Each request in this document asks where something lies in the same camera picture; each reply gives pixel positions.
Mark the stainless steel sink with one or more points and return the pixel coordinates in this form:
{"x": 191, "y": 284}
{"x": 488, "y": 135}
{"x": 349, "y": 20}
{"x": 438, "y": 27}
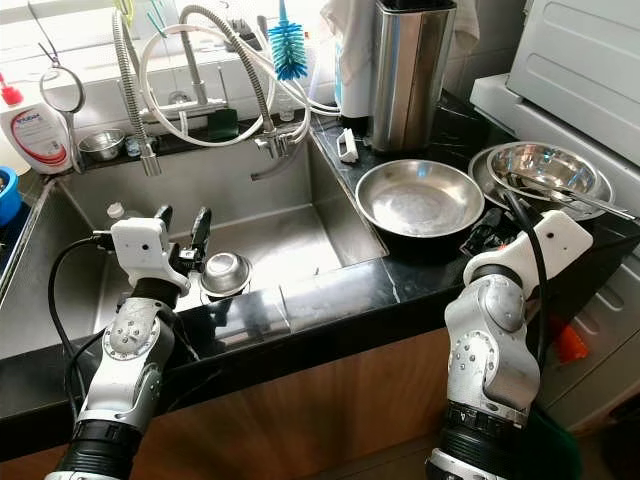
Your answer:
{"x": 300, "y": 235}

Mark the grey hanging towel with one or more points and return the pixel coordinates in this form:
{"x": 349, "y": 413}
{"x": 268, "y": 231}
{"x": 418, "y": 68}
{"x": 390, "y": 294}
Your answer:
{"x": 465, "y": 25}

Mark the round metal strainer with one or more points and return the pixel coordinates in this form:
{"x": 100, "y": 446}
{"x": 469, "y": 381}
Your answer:
{"x": 73, "y": 145}

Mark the steel plate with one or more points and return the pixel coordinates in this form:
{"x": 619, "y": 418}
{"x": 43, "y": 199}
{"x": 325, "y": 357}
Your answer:
{"x": 480, "y": 190}

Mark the blue plastic bowl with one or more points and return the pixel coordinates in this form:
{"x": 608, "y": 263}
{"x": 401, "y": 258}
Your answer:
{"x": 8, "y": 200}

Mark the small white clip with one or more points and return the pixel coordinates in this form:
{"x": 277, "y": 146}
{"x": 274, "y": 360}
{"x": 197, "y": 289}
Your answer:
{"x": 348, "y": 145}

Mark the dark green bag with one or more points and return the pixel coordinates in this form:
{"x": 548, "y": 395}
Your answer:
{"x": 555, "y": 450}

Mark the orange object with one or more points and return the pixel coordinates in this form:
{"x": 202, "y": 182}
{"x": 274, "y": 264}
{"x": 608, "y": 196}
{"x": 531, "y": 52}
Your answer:
{"x": 568, "y": 342}

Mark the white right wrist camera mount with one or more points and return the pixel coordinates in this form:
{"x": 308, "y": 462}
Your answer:
{"x": 550, "y": 245}

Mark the black sponge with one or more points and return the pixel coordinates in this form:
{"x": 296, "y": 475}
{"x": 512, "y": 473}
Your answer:
{"x": 222, "y": 125}

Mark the small steel bowl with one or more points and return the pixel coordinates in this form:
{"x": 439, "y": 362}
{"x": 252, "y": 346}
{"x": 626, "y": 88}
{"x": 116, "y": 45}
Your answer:
{"x": 101, "y": 147}
{"x": 226, "y": 275}

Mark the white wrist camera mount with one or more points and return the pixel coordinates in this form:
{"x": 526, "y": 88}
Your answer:
{"x": 140, "y": 250}
{"x": 550, "y": 245}

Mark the clear plastic bottle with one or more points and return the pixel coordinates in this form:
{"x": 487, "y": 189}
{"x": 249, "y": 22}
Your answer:
{"x": 122, "y": 218}

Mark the steel spoon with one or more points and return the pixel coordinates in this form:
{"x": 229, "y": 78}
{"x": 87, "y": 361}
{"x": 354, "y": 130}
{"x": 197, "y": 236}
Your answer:
{"x": 590, "y": 203}

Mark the wide shallow steel pan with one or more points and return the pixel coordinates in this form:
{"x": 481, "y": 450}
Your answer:
{"x": 420, "y": 200}

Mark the tall steel cylinder holder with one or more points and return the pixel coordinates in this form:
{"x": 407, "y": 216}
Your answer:
{"x": 410, "y": 75}

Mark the white pack with blue label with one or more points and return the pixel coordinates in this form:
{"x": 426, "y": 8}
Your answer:
{"x": 350, "y": 55}

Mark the white appliance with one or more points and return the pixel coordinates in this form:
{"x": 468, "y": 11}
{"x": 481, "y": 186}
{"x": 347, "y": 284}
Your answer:
{"x": 580, "y": 80}

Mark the white soap pump bottle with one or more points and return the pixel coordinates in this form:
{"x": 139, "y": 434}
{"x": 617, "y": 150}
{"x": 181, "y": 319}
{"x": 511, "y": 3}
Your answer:
{"x": 35, "y": 135}

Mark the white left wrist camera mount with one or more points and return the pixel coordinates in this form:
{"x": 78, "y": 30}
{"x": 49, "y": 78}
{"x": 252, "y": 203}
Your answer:
{"x": 140, "y": 250}

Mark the wooden cabinet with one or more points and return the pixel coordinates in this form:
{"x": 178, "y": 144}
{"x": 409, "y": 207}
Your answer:
{"x": 320, "y": 400}

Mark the grey arched pull-out faucet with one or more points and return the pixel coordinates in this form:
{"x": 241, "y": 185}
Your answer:
{"x": 230, "y": 33}

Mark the chrome tap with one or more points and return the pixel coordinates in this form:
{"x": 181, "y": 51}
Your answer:
{"x": 192, "y": 75}

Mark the blue bottle brush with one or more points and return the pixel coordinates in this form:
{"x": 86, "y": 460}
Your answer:
{"x": 287, "y": 50}

